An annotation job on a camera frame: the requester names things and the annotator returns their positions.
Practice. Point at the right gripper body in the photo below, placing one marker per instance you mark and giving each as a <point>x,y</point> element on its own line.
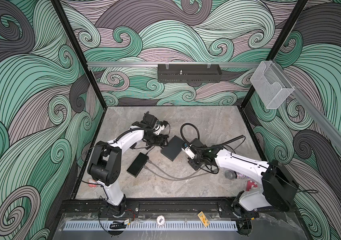
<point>196,162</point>

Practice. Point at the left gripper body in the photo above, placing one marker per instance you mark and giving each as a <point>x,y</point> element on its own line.
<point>157,140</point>

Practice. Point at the ribbed black network switch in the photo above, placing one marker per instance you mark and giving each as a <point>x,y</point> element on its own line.
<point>137,165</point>

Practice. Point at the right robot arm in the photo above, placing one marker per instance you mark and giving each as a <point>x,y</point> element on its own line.
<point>276,187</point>

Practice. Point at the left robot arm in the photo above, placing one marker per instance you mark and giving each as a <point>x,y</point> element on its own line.
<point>105,163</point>

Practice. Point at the pink white toy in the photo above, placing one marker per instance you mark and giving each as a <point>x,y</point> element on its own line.
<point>251,185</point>
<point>92,183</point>

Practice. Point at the yellow tag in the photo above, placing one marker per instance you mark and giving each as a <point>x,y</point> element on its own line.
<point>203,219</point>

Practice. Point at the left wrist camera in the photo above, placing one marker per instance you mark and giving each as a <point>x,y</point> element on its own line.
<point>158,129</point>

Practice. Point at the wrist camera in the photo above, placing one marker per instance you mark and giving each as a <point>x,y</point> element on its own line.
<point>188,151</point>
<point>158,129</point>

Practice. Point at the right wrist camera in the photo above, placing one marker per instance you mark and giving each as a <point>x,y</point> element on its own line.
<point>188,151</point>

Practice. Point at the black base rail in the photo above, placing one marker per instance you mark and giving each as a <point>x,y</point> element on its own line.
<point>142,208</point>

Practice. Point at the black wall tray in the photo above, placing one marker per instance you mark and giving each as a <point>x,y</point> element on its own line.
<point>189,73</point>

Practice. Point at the white slotted cable duct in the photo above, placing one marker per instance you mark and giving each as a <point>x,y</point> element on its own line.
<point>153,226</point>

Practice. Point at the clear acrylic wall holder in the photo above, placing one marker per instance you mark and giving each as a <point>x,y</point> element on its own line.
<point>272,84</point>

